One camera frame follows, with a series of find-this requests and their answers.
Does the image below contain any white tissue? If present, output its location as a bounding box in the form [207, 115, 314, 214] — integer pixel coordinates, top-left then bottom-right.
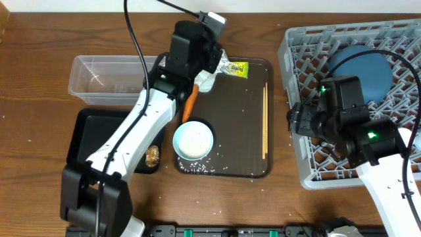
[194, 70, 217, 93]

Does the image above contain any foil and yellow snack wrapper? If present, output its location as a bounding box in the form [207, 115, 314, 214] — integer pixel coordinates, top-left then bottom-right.
[215, 49, 249, 78]

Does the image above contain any blue plate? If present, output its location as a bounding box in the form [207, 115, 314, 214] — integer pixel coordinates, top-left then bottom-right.
[332, 54, 393, 103]

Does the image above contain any pink cup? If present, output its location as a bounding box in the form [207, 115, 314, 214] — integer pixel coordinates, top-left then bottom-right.
[398, 128, 412, 149]

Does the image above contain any brown food scrap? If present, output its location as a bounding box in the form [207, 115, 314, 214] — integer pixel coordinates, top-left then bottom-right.
[145, 145, 160, 168]

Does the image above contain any blue cup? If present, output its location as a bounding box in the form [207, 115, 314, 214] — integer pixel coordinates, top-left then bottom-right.
[413, 132, 421, 151]

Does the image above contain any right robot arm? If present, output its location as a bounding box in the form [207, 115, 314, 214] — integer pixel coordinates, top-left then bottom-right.
[286, 76, 420, 236]

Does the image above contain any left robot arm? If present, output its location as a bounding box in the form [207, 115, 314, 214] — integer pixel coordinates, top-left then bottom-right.
[60, 15, 225, 236]

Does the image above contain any grey dishwasher rack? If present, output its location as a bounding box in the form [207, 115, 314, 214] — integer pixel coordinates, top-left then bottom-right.
[278, 19, 420, 190]

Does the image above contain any wooden chopstick left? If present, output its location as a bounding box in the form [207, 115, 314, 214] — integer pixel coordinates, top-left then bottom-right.
[262, 87, 266, 160]

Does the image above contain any wooden chopstick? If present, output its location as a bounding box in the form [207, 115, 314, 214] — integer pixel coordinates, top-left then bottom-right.
[262, 87, 266, 160]
[264, 82, 268, 154]

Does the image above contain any wooden chopstick right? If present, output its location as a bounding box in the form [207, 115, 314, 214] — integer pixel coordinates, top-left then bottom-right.
[264, 82, 268, 154]

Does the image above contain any orange carrot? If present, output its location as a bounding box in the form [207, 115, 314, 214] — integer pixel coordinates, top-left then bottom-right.
[182, 84, 199, 123]

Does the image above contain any brown serving tray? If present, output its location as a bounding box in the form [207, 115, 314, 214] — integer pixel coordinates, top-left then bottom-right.
[174, 58, 274, 178]

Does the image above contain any light blue rice bowl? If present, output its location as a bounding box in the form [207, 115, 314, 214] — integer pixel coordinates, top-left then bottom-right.
[172, 121, 214, 161]

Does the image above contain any clear plastic bin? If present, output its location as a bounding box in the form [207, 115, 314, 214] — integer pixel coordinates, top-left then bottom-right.
[68, 55, 145, 106]

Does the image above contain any black plastic tray bin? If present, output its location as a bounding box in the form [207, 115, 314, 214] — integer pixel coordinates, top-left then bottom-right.
[66, 108, 165, 175]

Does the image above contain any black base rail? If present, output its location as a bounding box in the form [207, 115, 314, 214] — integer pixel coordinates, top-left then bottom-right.
[64, 217, 389, 237]

